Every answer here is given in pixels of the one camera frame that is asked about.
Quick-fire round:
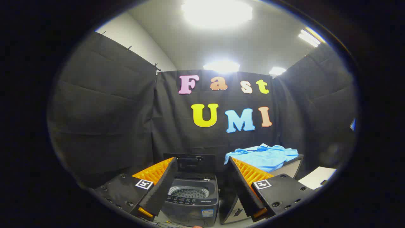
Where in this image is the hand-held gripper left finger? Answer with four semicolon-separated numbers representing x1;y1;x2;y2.
92;157;178;222

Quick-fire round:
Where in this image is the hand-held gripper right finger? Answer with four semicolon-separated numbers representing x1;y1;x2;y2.
228;156;315;223

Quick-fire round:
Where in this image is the light blue polo shirt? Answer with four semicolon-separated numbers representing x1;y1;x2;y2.
224;143;299;173

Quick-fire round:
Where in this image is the dark washing machine lid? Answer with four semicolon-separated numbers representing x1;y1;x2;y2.
164;154;216;178

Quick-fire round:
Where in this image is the dark grey washing machine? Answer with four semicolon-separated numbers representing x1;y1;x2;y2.
161;176;219;227

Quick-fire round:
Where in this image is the white flat board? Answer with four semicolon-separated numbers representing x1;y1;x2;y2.
298;166;337;190

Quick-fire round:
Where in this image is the black backdrop cloth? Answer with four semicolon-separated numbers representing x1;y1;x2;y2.
47;32;358;190

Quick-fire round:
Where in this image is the long rectangular ceiling light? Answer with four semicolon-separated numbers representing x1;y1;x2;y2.
298;27;326;48

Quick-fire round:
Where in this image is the large round ceiling light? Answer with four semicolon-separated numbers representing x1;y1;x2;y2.
181;0;253;29

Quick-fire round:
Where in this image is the thin black floor cable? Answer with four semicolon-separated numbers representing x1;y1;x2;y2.
139;218;192;228

